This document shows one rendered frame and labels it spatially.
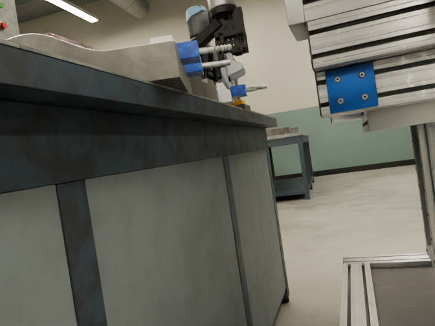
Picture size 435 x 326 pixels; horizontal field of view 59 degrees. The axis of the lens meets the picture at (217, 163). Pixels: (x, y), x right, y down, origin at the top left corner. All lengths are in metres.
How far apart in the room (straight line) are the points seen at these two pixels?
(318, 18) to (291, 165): 6.75
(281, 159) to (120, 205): 6.99
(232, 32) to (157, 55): 0.49
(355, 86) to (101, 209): 0.53
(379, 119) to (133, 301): 0.62
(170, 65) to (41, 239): 0.30
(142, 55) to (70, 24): 8.94
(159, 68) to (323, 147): 6.92
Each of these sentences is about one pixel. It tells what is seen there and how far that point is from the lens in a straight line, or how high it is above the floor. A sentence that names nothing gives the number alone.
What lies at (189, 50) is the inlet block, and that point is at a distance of 0.66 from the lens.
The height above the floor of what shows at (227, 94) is 0.83.
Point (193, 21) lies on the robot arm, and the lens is 1.45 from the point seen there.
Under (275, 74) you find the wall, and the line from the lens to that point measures 7.61.
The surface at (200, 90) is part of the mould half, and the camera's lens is 1.01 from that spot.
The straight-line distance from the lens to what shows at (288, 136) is 4.62.
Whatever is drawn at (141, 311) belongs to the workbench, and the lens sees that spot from 0.61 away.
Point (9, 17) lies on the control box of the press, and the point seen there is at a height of 1.35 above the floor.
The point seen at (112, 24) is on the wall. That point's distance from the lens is 8.97.
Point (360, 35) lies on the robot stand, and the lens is 0.79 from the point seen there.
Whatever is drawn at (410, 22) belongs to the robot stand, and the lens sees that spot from 0.80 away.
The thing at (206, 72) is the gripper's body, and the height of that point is 0.96.
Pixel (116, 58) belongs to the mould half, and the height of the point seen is 0.84.
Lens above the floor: 0.68
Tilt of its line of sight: 1 degrees down
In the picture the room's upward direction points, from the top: 8 degrees counter-clockwise
